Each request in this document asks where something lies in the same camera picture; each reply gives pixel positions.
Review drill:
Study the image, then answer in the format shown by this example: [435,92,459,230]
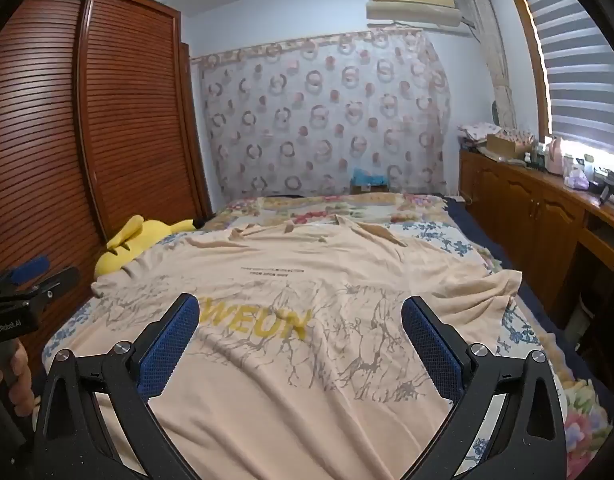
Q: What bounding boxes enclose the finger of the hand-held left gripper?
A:
[0,256,51,295]
[14,266,81,307]

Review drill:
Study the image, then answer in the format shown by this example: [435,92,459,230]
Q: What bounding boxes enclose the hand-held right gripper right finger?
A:
[401,296,570,480]

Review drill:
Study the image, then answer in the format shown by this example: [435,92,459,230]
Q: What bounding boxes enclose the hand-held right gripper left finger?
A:
[34,292,202,480]

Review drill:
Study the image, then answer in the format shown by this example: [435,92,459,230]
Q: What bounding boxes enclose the beige printed t-shirt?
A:
[89,214,524,480]

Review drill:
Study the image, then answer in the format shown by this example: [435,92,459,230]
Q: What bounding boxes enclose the person's left hand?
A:
[0,341,36,411]

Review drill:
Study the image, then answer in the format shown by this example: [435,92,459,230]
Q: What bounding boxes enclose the yellow plush toy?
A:
[94,215,205,278]

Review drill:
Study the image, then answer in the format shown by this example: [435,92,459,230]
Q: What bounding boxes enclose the floral bed blanket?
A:
[42,191,614,480]

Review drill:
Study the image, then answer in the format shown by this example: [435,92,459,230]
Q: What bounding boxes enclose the wooden slatted wardrobe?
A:
[0,0,214,378]

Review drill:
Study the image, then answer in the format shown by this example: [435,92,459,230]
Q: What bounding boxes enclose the wooden sideboard cabinet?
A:
[458,146,614,343]

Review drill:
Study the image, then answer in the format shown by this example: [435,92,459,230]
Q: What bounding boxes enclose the teal box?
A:
[351,166,390,194]

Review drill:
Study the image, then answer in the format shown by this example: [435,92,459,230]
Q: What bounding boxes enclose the cardboard box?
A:
[486,131,532,162]

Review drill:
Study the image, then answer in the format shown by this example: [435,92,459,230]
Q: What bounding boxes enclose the folded floral cloth stack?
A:
[458,121,504,150]

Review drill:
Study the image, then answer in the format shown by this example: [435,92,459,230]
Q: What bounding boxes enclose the pink bottle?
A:
[546,138,568,174]

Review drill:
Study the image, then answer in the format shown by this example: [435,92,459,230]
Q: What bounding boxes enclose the striped window blind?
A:
[512,0,614,158]

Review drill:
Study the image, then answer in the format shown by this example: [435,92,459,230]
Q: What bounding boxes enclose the white air conditioner pipe cover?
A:
[458,0,489,37]

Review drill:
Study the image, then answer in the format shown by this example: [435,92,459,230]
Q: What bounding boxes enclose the ring patterned curtain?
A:
[191,29,451,200]

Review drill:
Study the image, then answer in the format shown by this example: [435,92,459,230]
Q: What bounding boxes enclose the wall air conditioner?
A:
[365,0,462,27]

